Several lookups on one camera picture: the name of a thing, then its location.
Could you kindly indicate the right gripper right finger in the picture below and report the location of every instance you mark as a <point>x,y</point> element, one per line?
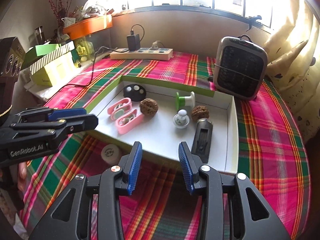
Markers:
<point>190,165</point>

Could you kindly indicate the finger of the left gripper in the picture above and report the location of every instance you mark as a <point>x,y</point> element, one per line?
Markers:
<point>64,113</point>
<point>79,123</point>

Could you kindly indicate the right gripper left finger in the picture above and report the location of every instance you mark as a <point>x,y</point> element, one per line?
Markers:
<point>130,165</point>

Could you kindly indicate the black rectangular shaver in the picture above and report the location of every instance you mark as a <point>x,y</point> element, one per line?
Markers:
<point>202,139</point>

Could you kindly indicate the brown walnut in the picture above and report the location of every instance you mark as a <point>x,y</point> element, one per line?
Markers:
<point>148,107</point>
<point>199,112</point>

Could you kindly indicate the black oval three-button remote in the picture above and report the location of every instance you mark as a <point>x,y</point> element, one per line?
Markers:
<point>135,92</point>

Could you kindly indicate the green white spool stopper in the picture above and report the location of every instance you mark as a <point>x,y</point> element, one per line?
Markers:
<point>182,101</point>

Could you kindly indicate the pink cable winder clip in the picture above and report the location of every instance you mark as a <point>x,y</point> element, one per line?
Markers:
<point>119,108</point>

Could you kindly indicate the cream round disc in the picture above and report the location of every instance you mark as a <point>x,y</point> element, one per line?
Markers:
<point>111,154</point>

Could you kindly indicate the yellow green box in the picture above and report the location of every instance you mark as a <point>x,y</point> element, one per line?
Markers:
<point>53,72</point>

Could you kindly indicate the white shallow box green rim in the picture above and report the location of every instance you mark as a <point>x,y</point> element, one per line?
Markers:
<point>158,134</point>

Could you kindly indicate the striped box lid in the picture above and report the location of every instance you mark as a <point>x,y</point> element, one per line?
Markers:
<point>62,50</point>

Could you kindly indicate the dark wooden clock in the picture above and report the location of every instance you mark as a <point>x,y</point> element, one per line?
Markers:
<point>12,57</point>

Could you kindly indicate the orange tray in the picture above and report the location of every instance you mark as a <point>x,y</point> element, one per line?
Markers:
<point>88,26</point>

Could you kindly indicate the black charger adapter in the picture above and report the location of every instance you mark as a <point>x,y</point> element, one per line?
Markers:
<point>133,41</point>

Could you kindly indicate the red berry branches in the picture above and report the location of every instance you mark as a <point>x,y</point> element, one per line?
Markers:
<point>60,2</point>

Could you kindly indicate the small white plug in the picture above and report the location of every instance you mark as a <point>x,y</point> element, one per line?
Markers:
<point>155,46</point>

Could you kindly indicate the beige power strip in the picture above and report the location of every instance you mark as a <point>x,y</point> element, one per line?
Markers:
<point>164,54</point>

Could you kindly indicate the grey black portable heater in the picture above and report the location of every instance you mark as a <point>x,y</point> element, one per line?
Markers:
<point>239,68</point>

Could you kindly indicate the cream heart pattern curtain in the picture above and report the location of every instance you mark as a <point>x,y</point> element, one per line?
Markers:
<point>293,64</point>

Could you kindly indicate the black window handle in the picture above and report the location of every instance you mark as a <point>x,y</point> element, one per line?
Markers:
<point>252,20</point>

